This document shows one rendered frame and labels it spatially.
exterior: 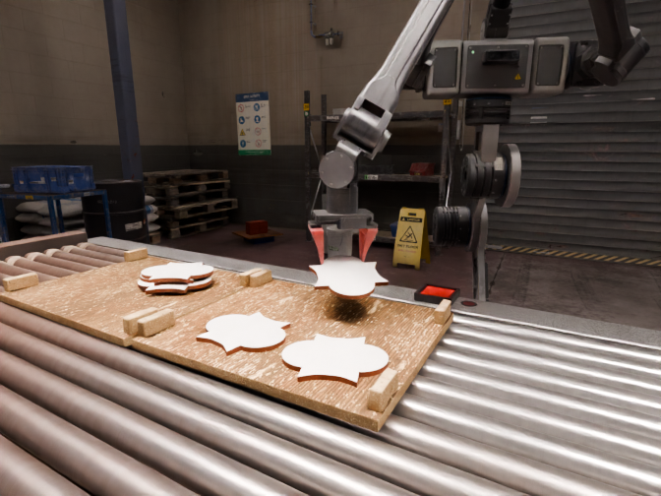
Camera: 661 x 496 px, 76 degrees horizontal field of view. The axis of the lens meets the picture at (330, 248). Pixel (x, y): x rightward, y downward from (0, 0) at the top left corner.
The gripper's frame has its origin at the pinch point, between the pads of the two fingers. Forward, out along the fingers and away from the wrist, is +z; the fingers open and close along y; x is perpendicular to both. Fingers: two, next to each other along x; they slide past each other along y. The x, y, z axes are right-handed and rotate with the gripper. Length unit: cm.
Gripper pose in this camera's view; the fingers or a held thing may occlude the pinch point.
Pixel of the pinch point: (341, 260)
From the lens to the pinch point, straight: 78.4
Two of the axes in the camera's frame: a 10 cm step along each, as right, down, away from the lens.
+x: -1.5, -2.4, 9.6
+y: 9.9, -0.4, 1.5
